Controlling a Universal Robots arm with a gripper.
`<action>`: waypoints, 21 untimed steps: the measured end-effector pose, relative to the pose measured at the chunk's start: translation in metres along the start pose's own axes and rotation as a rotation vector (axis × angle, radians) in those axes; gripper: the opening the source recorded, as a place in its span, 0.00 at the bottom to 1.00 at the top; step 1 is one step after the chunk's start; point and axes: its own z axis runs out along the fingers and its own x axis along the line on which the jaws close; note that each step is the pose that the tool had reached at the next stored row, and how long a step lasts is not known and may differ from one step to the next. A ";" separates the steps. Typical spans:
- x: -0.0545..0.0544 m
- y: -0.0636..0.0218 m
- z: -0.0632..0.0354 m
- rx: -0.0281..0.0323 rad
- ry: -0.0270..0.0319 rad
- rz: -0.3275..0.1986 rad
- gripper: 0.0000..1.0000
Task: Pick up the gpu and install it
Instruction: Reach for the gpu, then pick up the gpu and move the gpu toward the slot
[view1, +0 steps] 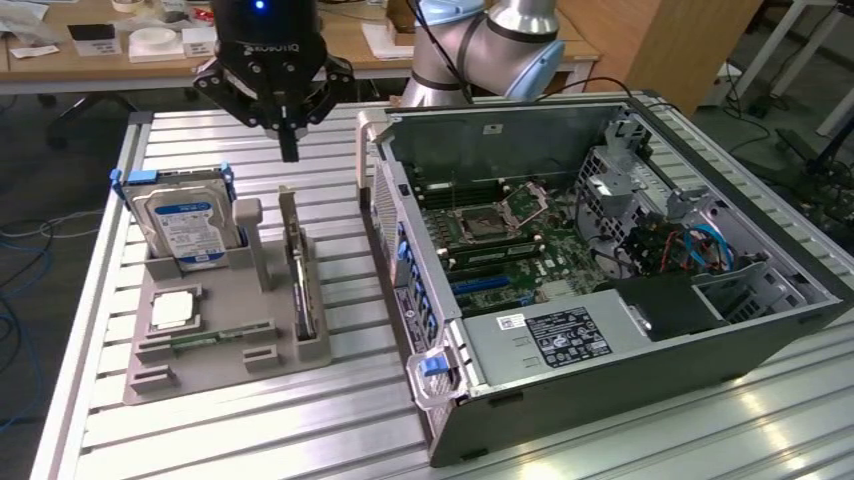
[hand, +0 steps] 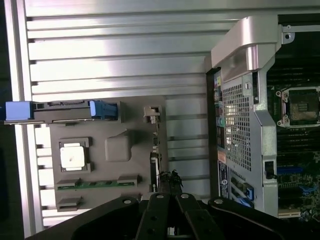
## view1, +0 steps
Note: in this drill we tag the blue expansion slot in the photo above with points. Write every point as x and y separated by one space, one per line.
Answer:
480 286

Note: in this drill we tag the black office chair base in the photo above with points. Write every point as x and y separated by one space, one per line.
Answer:
69 117

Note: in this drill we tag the hard disk with blue carrier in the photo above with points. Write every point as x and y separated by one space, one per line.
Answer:
180 225

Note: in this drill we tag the blue case latch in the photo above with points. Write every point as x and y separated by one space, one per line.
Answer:
431 365

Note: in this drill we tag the white desk frame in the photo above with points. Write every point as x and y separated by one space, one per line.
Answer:
774 45

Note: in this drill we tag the grey power supply unit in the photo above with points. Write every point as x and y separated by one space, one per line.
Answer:
494 350

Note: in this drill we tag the wooden cabinet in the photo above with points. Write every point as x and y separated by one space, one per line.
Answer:
667 50

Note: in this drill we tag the RAM slot white clips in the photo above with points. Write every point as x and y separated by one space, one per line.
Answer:
476 196

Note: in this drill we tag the metal socket cover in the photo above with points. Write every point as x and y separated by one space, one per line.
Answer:
514 186

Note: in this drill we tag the green motherboard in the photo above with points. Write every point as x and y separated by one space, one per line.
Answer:
567 250

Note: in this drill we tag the grey printed parts rack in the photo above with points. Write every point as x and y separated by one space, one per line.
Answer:
220 370

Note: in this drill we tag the loose green RAM stick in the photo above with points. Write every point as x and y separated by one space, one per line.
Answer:
207 339

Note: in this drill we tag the green GPU with metal bracket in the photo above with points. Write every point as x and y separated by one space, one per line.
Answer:
303 300

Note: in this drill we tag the silver chipset heatsink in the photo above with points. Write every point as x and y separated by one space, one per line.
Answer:
571 291

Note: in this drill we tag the black long expansion slot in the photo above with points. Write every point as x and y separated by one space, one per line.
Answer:
470 273

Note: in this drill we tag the wooden desk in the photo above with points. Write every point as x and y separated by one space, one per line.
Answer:
67 70

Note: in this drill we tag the tall metal disk bay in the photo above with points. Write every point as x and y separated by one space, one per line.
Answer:
614 190

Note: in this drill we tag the white box black lid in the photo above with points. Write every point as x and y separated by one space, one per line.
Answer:
93 45

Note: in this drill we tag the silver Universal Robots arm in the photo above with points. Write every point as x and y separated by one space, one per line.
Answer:
507 30

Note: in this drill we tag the small white box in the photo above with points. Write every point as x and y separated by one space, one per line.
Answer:
196 45

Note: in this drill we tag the CPU socket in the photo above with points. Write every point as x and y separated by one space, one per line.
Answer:
482 225

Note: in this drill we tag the installed green RAM stick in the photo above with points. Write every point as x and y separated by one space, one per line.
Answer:
496 256
494 248

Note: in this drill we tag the white tape roll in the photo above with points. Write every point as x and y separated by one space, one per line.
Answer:
115 7

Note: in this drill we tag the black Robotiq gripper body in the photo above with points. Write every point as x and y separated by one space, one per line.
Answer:
270 40

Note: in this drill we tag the open black PC case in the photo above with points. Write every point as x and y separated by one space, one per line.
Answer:
600 400

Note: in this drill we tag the white square dish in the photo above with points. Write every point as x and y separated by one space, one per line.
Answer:
155 50

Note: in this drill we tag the blue slot retainer clip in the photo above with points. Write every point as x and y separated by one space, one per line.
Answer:
423 313
416 291
402 247
410 270

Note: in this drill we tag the low metal disk bay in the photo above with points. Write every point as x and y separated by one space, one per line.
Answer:
754 267

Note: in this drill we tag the silver CPU chip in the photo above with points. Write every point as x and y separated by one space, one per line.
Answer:
173 310

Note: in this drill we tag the open white cardboard box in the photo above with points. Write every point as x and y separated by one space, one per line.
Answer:
383 45

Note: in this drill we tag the white paper tag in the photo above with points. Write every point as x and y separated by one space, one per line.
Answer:
33 51

